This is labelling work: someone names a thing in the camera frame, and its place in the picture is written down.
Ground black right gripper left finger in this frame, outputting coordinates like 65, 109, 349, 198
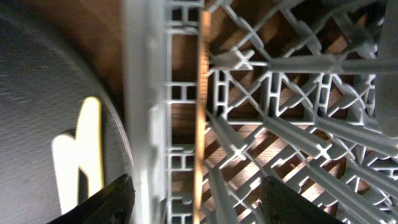
49, 174, 135, 224

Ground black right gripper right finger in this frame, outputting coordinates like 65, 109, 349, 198
259, 175, 342, 224

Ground yellow plastic knife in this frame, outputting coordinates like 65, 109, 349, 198
75, 96, 104, 197

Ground white plastic fork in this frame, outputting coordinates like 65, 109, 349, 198
52, 134, 78, 215

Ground wooden chopstick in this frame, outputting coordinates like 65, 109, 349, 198
193, 10, 211, 224

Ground grey plate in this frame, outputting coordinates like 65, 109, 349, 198
375, 0, 397, 139

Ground grey dishwasher rack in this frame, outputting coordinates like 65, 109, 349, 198
121, 1, 397, 223

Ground round black tray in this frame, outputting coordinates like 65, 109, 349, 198
1, 1, 131, 223

